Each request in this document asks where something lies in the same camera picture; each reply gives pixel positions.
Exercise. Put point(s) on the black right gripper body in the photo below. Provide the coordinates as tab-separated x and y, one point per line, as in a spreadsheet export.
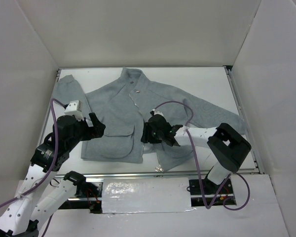
147	133

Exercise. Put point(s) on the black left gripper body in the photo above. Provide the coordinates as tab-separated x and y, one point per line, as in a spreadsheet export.
91	127

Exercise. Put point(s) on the grey zip-up jacket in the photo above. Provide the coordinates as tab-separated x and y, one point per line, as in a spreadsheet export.
124	105

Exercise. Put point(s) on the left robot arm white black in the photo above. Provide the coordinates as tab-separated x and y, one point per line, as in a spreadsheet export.
29	211

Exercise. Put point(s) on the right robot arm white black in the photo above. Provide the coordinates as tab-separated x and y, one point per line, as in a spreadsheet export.
227	145

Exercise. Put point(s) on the white foil-taped panel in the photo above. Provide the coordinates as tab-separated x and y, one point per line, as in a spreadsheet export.
155	195

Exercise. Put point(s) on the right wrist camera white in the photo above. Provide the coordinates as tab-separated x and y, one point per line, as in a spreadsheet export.
158	113

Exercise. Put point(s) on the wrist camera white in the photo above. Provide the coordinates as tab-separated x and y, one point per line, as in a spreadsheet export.
74	109
158	113

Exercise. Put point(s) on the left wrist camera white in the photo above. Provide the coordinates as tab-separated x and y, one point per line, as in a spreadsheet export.
74	109

